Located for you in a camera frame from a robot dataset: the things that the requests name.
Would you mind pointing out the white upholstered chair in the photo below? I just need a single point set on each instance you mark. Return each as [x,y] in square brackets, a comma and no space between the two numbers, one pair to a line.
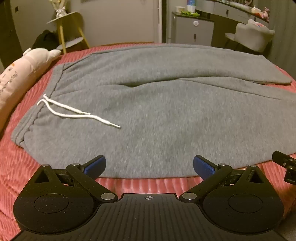
[253,34]

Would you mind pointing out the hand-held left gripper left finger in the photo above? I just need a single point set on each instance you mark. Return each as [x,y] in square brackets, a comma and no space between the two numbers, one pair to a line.
[97,162]

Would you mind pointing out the grey cabinet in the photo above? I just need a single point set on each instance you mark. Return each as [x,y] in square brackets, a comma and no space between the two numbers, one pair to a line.
[193,29]

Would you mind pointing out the pink plush toy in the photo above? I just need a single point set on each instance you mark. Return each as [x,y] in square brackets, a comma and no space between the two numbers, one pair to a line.
[265,13]

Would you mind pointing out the pink plush pillow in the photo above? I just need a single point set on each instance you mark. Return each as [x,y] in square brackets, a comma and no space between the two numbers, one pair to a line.
[17,76]

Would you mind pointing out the yellow side table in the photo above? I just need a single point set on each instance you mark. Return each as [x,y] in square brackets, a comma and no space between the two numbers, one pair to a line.
[69,27]

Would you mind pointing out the green cloth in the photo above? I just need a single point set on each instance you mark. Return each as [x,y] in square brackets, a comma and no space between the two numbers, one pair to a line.
[190,13]

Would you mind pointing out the black bag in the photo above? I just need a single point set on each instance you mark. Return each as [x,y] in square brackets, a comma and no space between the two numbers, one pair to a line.
[45,39]

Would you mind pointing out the pale flower bouquet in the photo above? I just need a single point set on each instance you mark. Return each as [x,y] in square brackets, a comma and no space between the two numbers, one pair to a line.
[59,8]

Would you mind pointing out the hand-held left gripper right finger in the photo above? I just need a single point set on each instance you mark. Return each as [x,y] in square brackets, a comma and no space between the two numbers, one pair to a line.
[204,166]

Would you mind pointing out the blue and white container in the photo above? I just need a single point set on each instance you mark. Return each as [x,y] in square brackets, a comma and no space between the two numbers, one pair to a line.
[191,5]

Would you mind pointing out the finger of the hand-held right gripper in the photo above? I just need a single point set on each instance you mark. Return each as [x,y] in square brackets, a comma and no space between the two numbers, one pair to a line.
[290,165]

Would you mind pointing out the red ribbed blanket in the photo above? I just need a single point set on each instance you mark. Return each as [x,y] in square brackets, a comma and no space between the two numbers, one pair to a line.
[13,166]

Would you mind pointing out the small white box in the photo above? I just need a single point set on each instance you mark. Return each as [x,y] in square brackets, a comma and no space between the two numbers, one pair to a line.
[180,9]

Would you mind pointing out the grey sweat pants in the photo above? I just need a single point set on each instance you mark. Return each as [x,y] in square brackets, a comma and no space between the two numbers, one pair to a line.
[161,111]

